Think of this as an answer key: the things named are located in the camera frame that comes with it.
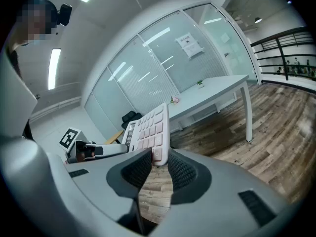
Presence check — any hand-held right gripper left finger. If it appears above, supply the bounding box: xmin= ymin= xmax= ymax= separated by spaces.
xmin=64 ymin=148 xmax=153 ymax=223

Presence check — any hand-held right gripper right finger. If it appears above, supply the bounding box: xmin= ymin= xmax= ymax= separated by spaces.
xmin=158 ymin=148 xmax=294 ymax=236

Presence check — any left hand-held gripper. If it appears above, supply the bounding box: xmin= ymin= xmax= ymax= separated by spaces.
xmin=58 ymin=127 xmax=129 ymax=164

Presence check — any white and pink calculator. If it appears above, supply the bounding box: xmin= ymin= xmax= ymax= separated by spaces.
xmin=122 ymin=102 xmax=171 ymax=168

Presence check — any wooden board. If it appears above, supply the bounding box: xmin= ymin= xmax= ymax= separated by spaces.
xmin=103 ymin=129 xmax=125 ymax=145

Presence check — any black office chair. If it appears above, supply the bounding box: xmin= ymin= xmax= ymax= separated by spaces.
xmin=120 ymin=110 xmax=143 ymax=131

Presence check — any white table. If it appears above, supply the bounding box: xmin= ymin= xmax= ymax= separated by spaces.
xmin=167 ymin=74 xmax=254 ymax=143

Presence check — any white paper notice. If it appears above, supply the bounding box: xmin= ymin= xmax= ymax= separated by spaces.
xmin=175 ymin=32 xmax=205 ymax=59

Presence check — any black metal railing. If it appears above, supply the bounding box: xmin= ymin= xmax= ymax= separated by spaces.
xmin=250 ymin=26 xmax=316 ymax=82

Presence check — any person's head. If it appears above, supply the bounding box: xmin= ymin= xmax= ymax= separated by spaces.
xmin=14 ymin=0 xmax=59 ymax=46

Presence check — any black head camera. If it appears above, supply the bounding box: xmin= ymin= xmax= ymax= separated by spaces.
xmin=56 ymin=3 xmax=73 ymax=27

